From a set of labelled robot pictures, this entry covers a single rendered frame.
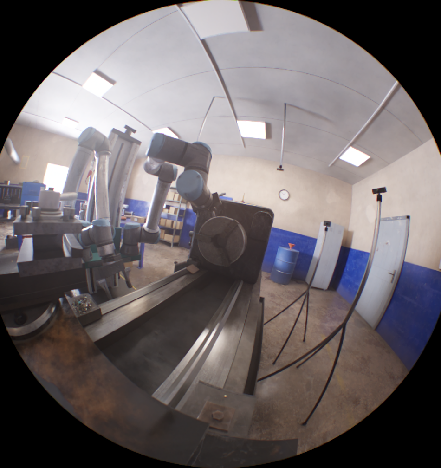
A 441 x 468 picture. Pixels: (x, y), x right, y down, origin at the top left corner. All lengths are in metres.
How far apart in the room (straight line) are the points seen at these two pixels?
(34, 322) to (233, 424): 0.41
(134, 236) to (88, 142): 0.83
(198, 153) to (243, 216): 0.52
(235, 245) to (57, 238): 0.67
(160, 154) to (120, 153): 0.98
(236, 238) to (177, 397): 0.64
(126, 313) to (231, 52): 2.63
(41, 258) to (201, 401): 0.40
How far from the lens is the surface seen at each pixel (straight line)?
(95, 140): 0.97
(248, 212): 0.88
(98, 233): 0.68
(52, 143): 7.46
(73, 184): 0.95
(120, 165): 1.42
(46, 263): 0.35
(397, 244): 3.41
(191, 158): 0.49
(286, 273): 3.66
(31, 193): 2.11
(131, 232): 1.27
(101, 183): 0.92
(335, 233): 4.20
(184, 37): 2.48
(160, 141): 0.48
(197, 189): 0.43
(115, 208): 1.36
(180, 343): 0.60
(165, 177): 1.04
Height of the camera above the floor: 1.19
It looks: 6 degrees down
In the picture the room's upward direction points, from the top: 13 degrees clockwise
